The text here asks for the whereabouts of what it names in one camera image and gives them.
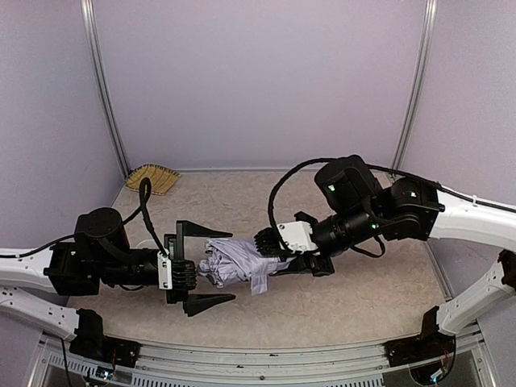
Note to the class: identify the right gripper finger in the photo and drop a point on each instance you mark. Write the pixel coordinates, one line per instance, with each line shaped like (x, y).
(295, 267)
(267, 244)

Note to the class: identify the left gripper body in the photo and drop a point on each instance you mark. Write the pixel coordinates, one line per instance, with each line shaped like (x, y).
(173, 269)

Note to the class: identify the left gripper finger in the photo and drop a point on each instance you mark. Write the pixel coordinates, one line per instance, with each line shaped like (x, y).
(197, 303)
(186, 228)

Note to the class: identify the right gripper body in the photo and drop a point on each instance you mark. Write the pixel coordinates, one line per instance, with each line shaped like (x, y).
(308, 262)

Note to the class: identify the lilac folding umbrella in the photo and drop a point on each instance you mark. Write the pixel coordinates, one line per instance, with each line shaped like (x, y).
(231, 261)

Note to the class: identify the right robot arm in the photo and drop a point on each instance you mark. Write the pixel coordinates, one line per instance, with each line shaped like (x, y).
(411, 208)

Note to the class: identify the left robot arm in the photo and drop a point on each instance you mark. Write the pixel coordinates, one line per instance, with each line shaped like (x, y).
(98, 253)

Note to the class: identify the light blue mug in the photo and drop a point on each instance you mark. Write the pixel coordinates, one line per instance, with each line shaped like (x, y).
(146, 244)

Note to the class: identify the yellow woven mat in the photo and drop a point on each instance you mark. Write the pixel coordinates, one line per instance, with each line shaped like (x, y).
(162, 179)

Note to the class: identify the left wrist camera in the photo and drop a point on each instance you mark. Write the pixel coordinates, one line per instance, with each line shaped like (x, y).
(164, 269)

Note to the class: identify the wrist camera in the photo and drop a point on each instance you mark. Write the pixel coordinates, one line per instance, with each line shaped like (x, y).
(164, 269)
(297, 237)

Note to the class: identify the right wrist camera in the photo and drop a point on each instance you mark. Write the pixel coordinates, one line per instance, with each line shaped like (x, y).
(297, 237)

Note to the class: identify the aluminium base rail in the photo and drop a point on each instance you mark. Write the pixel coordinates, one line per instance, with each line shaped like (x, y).
(359, 364)

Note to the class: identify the left aluminium corner post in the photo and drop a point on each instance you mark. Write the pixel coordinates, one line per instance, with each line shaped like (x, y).
(91, 31)

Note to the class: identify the aluminium corner post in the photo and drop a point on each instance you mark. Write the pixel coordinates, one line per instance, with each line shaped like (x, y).
(91, 31)
(418, 81)

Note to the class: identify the right aluminium corner post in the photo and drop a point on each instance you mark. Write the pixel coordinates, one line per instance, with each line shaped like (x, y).
(418, 81)

